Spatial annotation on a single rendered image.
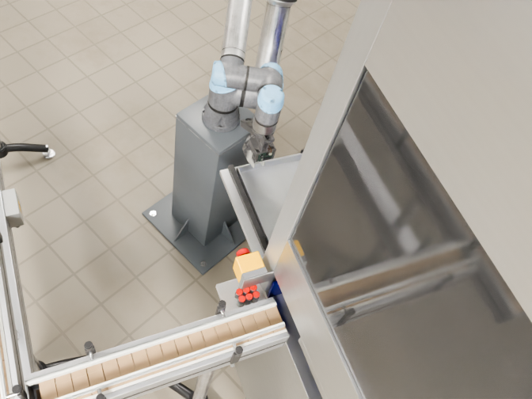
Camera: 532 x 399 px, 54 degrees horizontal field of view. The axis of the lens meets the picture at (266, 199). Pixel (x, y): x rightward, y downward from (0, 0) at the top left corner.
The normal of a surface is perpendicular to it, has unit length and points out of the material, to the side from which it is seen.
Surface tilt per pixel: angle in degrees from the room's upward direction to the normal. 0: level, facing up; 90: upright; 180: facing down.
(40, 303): 0
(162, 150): 0
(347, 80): 90
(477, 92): 90
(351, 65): 90
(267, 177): 0
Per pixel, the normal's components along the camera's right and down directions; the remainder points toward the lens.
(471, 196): -0.91, 0.22
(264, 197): 0.18, -0.54
